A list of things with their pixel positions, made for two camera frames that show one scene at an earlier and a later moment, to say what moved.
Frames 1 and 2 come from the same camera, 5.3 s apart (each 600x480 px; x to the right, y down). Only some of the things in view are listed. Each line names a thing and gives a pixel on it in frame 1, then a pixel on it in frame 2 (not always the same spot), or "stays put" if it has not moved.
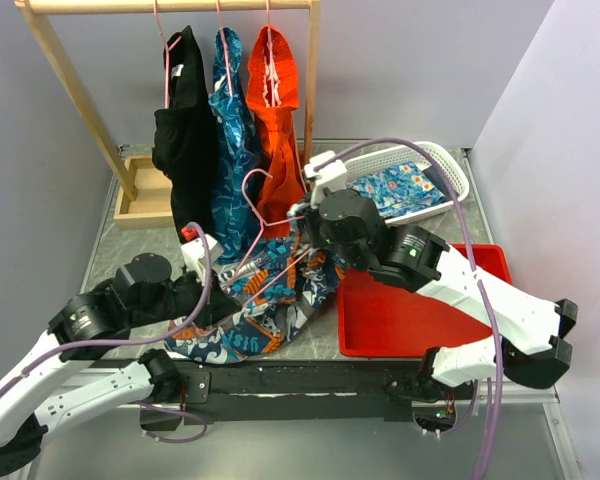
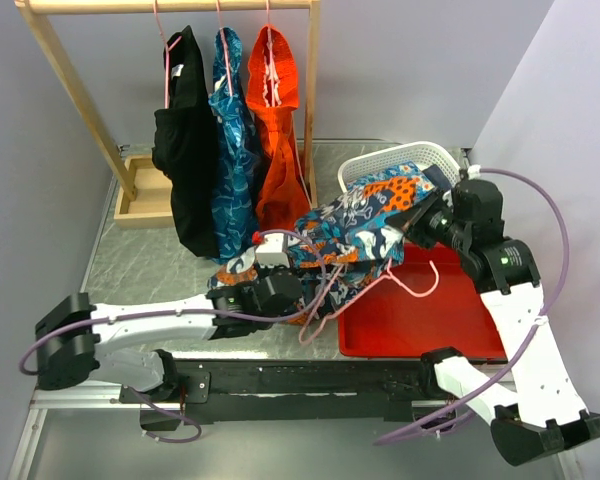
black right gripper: x=310 y=214 → x=416 y=232
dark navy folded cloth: x=435 y=177 stays put
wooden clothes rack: x=144 y=200 stays put
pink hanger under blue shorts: x=224 y=48 stays put
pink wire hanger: x=263 y=225 → x=334 y=281
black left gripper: x=221 y=304 → x=261 y=272
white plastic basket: x=420 y=153 stays put
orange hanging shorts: x=272 y=80 stays put
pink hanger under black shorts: x=167 y=56 stays put
